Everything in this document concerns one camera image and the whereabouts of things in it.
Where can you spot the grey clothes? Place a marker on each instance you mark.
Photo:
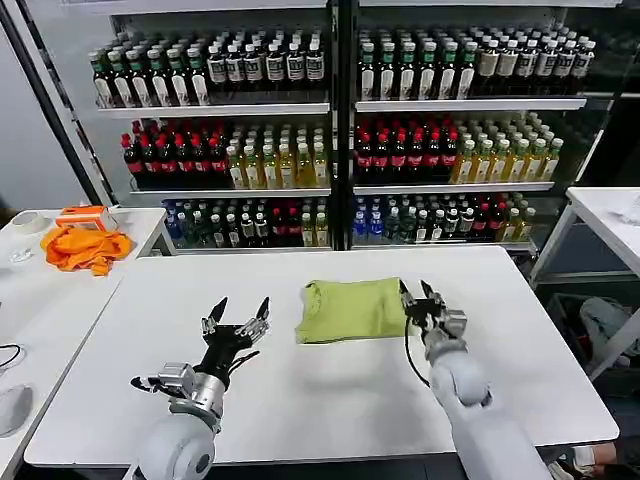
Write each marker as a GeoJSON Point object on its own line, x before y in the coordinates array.
{"type": "Point", "coordinates": [602, 320]}

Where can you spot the person's shoe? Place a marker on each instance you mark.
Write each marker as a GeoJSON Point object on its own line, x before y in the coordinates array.
{"type": "Point", "coordinates": [585, 456]}

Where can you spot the light green shirt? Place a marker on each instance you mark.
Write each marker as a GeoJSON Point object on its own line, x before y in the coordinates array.
{"type": "Point", "coordinates": [350, 310]}

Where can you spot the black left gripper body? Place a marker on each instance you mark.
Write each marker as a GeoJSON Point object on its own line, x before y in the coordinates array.
{"type": "Point", "coordinates": [222, 350]}

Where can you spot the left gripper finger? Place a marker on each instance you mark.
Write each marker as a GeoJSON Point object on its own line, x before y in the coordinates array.
{"type": "Point", "coordinates": [211, 322]}
{"type": "Point", "coordinates": [256, 327]}

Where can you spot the white table with legs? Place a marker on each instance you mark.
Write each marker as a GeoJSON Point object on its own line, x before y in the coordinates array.
{"type": "Point", "coordinates": [600, 210]}

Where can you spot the shelf unit with bottles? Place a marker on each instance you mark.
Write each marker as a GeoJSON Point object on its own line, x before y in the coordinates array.
{"type": "Point", "coordinates": [450, 150]}
{"type": "Point", "coordinates": [225, 150]}

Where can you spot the clear plastic wrapper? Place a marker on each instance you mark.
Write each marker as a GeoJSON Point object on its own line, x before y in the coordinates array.
{"type": "Point", "coordinates": [21, 255]}

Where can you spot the grey fabric item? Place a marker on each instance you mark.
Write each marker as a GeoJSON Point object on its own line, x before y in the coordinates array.
{"type": "Point", "coordinates": [14, 410]}

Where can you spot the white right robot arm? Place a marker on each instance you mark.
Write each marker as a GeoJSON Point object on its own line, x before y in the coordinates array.
{"type": "Point", "coordinates": [465, 385]}

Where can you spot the orange and white box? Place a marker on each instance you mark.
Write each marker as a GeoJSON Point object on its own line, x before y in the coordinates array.
{"type": "Point", "coordinates": [81, 217]}

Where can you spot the black basket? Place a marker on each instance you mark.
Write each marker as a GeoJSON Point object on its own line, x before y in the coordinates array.
{"type": "Point", "coordinates": [565, 320]}

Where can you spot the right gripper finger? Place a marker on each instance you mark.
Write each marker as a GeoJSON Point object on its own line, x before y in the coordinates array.
{"type": "Point", "coordinates": [406, 296]}
{"type": "Point", "coordinates": [433, 295]}

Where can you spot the crumpled clear plastic bag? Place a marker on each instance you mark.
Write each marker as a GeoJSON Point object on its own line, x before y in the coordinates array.
{"type": "Point", "coordinates": [629, 212]}

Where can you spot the orange cloth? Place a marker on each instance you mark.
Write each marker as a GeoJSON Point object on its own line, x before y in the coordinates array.
{"type": "Point", "coordinates": [85, 247]}

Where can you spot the white side table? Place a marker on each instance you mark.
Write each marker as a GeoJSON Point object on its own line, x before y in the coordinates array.
{"type": "Point", "coordinates": [50, 310]}

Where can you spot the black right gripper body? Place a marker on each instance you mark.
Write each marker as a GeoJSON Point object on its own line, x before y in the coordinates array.
{"type": "Point", "coordinates": [425, 315]}

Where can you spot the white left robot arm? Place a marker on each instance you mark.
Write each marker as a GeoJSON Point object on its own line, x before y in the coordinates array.
{"type": "Point", "coordinates": [180, 445]}

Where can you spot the white tape roll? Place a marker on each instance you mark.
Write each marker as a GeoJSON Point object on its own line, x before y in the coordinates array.
{"type": "Point", "coordinates": [24, 221]}

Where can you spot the black slanted pole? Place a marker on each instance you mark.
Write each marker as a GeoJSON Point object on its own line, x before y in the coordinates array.
{"type": "Point", "coordinates": [77, 150]}

